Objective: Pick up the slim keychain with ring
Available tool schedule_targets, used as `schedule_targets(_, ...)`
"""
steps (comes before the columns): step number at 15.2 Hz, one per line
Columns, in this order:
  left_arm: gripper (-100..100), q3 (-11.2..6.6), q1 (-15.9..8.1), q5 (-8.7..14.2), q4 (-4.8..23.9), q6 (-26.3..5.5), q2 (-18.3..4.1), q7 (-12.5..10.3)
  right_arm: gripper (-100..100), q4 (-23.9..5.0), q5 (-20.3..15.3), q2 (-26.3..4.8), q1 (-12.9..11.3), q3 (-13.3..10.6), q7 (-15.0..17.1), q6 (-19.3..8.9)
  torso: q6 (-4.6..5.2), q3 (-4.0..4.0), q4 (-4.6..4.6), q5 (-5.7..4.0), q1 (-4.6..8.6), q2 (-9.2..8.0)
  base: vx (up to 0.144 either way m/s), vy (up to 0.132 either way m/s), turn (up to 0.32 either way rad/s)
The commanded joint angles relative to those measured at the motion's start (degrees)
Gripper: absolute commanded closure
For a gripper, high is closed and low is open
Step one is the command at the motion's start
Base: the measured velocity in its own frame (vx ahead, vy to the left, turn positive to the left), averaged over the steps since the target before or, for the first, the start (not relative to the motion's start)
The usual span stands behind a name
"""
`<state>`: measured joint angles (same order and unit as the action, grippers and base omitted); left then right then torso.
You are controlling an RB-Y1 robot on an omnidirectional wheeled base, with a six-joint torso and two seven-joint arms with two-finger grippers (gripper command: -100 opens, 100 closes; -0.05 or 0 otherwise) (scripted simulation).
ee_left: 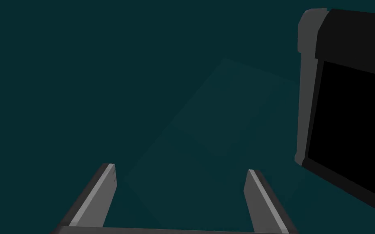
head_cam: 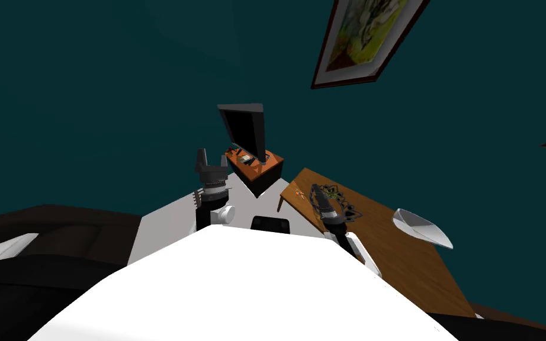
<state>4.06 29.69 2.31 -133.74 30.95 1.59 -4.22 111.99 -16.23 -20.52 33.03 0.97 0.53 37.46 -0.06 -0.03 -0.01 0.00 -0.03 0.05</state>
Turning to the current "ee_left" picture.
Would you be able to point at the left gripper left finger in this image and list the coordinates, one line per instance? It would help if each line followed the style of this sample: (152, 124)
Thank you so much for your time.
(94, 201)

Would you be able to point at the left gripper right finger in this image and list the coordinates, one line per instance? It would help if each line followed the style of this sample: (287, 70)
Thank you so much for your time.
(265, 204)

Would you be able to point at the black and grey appliance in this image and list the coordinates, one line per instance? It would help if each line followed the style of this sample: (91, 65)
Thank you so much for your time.
(353, 107)

